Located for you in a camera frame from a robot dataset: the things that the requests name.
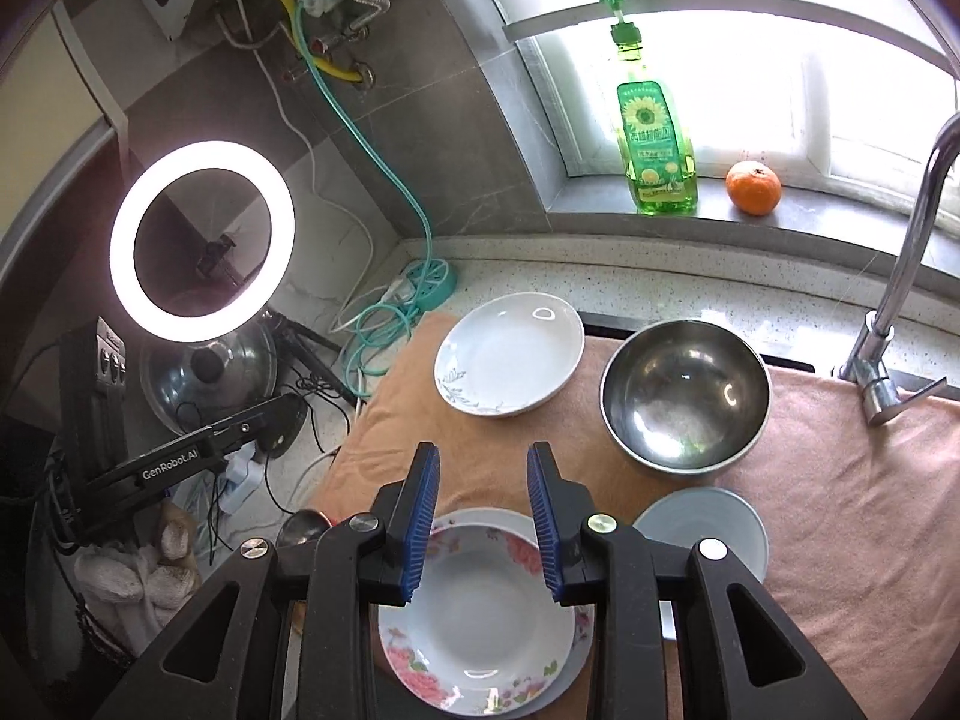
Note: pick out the small pink floral plate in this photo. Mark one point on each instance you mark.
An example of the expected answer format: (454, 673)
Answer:
(480, 615)

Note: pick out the green dish soap bottle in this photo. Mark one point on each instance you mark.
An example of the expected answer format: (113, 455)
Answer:
(656, 135)

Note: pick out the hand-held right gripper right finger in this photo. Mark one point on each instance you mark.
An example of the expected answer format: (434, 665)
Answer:
(546, 525)

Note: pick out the black tripod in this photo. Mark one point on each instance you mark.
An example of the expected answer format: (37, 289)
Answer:
(315, 337)

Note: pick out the blue bowl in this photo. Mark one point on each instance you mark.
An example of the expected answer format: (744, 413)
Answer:
(697, 517)

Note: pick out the white power strip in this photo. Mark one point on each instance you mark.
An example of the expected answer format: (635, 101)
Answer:
(240, 480)

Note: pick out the large steel bowl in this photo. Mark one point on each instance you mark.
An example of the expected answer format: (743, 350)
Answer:
(682, 397)

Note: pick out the orange tangerine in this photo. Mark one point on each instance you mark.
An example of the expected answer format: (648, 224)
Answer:
(752, 189)

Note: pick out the white window frame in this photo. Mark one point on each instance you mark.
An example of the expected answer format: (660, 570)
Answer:
(570, 127)

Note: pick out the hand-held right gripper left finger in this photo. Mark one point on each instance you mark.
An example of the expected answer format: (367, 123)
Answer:
(420, 525)

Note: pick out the white plate with grey leaves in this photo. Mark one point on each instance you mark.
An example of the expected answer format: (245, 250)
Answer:
(510, 352)

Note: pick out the peach towel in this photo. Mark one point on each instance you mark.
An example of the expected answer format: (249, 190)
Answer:
(840, 502)

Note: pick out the chrome faucet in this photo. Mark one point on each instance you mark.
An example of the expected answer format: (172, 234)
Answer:
(904, 255)

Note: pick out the large floral plate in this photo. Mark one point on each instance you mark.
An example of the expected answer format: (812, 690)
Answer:
(583, 660)

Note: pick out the teal round power strip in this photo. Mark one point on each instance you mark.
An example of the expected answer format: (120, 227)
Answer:
(431, 285)

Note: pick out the steel pot lid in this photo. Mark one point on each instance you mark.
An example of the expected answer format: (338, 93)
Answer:
(217, 382)

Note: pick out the person's left hand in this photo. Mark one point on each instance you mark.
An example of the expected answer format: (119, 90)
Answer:
(120, 577)

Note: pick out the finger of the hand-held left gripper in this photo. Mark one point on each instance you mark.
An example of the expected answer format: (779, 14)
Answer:
(255, 416)

